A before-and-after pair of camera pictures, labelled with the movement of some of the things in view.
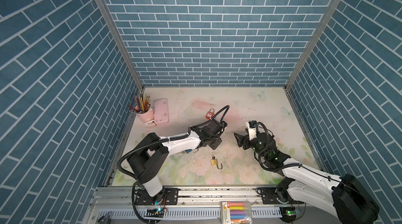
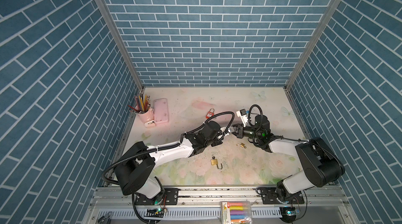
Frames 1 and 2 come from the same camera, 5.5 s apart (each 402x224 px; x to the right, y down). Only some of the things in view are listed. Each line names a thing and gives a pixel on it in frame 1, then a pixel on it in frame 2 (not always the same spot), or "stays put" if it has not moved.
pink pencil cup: (147, 117) stays put
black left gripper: (219, 141) stays put
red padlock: (209, 115) stays put
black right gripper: (245, 138) -> (237, 127)
